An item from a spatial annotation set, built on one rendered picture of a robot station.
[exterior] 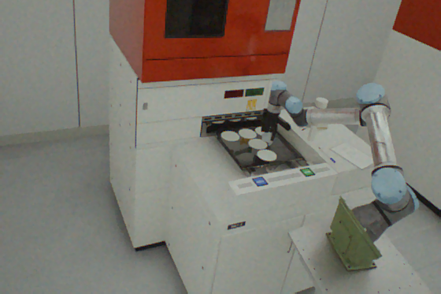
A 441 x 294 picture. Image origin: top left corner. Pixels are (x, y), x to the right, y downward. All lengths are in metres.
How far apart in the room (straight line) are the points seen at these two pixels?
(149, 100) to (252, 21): 0.64
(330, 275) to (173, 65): 1.14
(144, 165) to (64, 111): 1.57
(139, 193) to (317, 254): 1.08
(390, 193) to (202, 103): 1.08
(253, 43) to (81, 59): 1.79
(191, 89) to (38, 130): 1.95
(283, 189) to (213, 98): 0.65
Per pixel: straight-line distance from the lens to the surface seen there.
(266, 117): 2.11
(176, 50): 1.94
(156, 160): 2.27
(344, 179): 2.10
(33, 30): 3.41
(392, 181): 1.59
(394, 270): 1.88
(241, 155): 2.09
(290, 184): 1.87
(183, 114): 2.17
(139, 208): 2.46
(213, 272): 2.05
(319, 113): 2.02
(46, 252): 2.83
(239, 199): 1.76
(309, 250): 1.80
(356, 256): 1.74
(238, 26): 2.03
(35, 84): 3.57
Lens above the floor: 2.05
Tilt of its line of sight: 30 degrees down
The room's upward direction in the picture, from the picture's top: 8 degrees clockwise
